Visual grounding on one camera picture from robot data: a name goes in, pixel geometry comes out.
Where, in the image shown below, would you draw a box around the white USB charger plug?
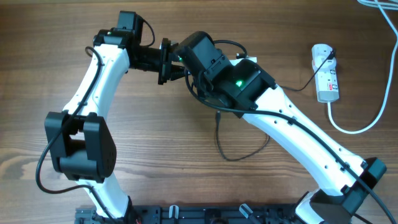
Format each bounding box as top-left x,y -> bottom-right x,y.
312,52 -> 336,72

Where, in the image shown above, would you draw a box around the white power strip cord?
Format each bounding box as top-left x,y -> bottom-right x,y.
326,0 -> 398,135

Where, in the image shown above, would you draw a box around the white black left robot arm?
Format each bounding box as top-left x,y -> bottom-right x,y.
35,11 -> 184,223

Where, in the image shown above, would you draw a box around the white power strip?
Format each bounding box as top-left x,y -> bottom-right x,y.
312,44 -> 340,103

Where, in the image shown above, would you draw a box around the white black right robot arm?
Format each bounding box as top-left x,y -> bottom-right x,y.
175,31 -> 386,223

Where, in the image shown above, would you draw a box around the white cables at corner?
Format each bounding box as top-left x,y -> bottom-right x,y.
356,0 -> 398,11

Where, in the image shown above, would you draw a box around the black USB charging cable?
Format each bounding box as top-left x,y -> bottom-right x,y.
215,49 -> 336,162

